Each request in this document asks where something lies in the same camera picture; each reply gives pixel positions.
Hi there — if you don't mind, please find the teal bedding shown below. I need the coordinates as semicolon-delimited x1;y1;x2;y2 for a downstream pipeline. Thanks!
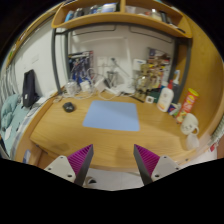
0;93;34;154

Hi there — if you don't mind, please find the black computer mouse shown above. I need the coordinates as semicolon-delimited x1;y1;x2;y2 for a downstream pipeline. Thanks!
62;101;76;113

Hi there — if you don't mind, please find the dark spray bottle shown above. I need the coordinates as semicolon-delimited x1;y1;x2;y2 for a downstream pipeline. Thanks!
171;69;181;103

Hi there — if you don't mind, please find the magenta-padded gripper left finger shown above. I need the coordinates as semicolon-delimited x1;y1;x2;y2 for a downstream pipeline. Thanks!
43;143;95;187

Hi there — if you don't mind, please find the wooden shelf unit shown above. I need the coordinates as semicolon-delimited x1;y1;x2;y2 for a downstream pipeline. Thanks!
50;0;194;39

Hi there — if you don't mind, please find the white mug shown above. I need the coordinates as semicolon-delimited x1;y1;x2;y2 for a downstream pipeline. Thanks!
180;112;200;136

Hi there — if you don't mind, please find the tree creature figure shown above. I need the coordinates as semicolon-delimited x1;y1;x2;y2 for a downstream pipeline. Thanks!
138;63;162;97

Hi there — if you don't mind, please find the steel tumbler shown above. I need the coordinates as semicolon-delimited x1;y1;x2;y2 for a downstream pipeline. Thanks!
106;70;118;87

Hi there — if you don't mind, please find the robot model kit box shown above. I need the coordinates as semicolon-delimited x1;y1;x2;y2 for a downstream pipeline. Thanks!
68;50;95;84

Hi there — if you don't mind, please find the white cable tangle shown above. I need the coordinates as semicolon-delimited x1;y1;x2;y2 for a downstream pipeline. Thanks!
53;68;119;103

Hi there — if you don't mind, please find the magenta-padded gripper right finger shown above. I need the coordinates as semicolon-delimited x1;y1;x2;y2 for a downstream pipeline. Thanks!
133;143;182;186

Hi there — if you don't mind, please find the white lotion pump bottle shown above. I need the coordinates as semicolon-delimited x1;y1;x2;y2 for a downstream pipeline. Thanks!
156;79;175;113

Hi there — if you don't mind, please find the clear lidded plastic cup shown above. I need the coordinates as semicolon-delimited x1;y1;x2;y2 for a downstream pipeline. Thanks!
64;80;79;97

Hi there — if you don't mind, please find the stack of colourful boxes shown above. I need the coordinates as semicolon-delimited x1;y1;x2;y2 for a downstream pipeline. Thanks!
147;48;172;91

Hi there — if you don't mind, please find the grey metal frame tube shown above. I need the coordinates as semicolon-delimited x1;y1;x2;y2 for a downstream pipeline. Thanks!
50;28;73;95

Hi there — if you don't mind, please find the red yellow snack can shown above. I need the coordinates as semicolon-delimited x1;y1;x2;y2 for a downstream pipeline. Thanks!
175;87;200;124

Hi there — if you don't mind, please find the white desk lamp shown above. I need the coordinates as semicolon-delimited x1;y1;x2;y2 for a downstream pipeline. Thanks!
112;35;138;95

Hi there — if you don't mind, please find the light blue mouse pad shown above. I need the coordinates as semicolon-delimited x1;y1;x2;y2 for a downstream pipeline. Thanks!
82;100;141;132

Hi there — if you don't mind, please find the white cube charger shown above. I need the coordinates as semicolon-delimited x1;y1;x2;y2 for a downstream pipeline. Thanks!
79;79;93;94

